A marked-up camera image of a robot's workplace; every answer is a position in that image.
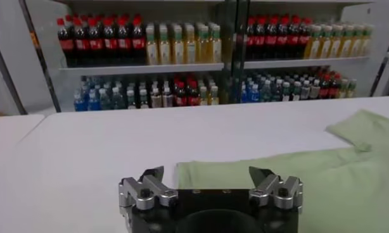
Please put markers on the small red-cap cola bottle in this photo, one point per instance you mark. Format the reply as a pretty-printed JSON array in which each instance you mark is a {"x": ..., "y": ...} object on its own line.
[
  {"x": 324, "y": 90},
  {"x": 193, "y": 97},
  {"x": 181, "y": 98},
  {"x": 334, "y": 89}
]

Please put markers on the green polo shirt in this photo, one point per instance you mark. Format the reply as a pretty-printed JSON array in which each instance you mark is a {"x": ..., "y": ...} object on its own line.
[{"x": 340, "y": 190}]

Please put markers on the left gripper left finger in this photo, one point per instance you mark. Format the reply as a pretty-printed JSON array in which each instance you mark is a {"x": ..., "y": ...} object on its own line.
[{"x": 150, "y": 186}]

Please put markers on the small grey-label drink bottle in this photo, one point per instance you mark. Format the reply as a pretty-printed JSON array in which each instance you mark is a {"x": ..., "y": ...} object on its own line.
[
  {"x": 305, "y": 91},
  {"x": 167, "y": 98},
  {"x": 315, "y": 91},
  {"x": 156, "y": 99}
]

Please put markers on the small yellow tea bottle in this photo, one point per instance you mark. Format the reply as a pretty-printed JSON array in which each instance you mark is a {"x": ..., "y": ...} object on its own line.
[
  {"x": 343, "y": 90},
  {"x": 351, "y": 89},
  {"x": 204, "y": 98},
  {"x": 214, "y": 97}
]

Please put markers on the small blue drink bottle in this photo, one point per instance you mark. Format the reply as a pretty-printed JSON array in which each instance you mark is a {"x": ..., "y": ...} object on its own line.
[
  {"x": 93, "y": 103},
  {"x": 79, "y": 103},
  {"x": 244, "y": 95},
  {"x": 254, "y": 94}
]

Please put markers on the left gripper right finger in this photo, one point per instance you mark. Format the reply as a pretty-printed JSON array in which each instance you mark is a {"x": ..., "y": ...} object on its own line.
[{"x": 267, "y": 186}]

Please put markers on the glass-door beverage display cabinet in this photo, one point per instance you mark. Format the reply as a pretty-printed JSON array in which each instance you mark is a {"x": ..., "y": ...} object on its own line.
[
  {"x": 140, "y": 69},
  {"x": 302, "y": 62}
]

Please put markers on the small dark white-label bottle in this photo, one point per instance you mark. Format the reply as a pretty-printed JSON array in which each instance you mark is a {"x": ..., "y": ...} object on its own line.
[
  {"x": 296, "y": 92},
  {"x": 285, "y": 93},
  {"x": 144, "y": 100},
  {"x": 131, "y": 101}
]

